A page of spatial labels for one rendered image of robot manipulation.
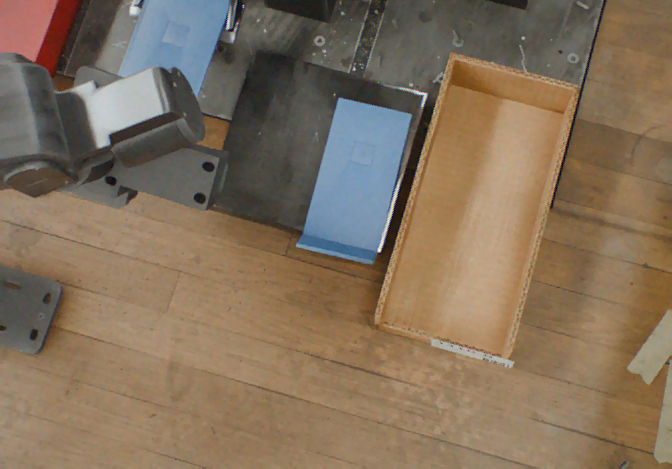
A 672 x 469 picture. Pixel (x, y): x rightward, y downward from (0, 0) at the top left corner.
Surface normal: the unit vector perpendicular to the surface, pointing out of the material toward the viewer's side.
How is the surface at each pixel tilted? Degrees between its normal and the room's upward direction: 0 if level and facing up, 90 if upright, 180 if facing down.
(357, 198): 0
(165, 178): 25
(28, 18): 0
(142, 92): 13
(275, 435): 0
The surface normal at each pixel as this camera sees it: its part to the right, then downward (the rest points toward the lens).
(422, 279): -0.04, -0.25
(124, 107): -0.25, -0.18
